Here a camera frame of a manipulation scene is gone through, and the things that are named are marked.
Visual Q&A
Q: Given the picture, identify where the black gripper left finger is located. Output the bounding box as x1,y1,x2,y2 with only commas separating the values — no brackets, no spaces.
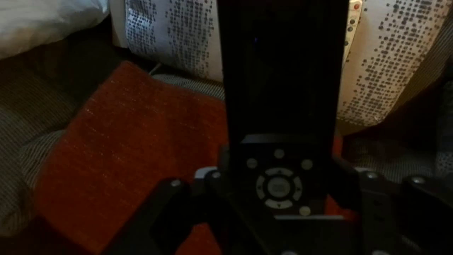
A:
112,163,234,255

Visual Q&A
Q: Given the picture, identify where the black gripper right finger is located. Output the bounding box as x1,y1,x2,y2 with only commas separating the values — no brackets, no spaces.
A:
329,156,453,255

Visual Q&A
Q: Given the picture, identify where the black remote control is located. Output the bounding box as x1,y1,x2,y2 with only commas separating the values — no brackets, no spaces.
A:
216,0,352,224

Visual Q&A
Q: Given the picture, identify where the red textured cushion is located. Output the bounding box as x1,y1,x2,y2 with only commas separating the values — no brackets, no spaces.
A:
33,60,360,255

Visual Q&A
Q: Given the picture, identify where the white pillow with dark dots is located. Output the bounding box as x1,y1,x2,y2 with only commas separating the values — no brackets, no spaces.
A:
108,0,453,131

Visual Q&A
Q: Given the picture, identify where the grey striped cushion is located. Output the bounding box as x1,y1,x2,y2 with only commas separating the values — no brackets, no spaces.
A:
0,101,69,238

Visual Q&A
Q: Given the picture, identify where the olive brown sofa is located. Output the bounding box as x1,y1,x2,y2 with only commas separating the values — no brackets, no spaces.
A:
0,19,453,255

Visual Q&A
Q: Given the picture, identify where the white pillow with leaf print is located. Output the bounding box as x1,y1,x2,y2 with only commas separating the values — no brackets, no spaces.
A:
0,0,111,61

